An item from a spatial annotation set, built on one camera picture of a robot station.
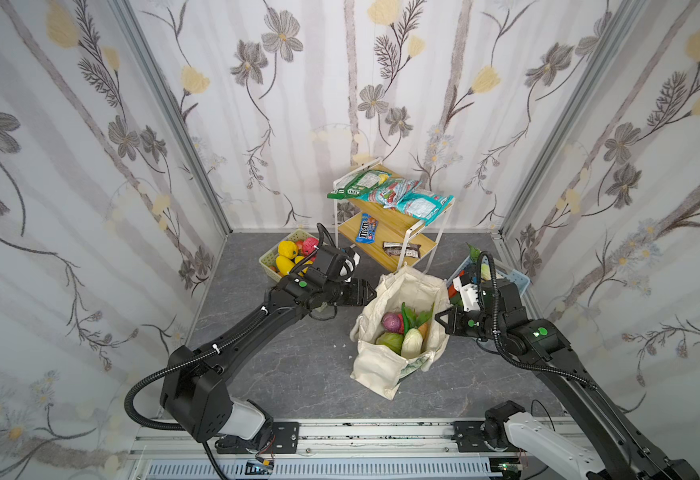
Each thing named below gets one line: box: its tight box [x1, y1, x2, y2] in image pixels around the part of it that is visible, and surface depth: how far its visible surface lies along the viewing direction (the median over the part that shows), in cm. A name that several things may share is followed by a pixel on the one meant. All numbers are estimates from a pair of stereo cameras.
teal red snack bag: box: [367, 179, 423, 209], surface depth 80 cm
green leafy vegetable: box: [401, 302, 435, 335], surface depth 88 cm
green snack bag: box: [327, 170, 392, 199], surface depth 83 cm
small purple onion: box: [382, 312, 404, 334], surface depth 88 cm
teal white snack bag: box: [396, 190, 455, 226], surface depth 78 cm
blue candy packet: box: [356, 213, 378, 244], surface depth 98 cm
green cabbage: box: [376, 332, 404, 355], surface depth 85 cm
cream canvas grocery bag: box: [350, 266, 452, 401], surface depth 78 cm
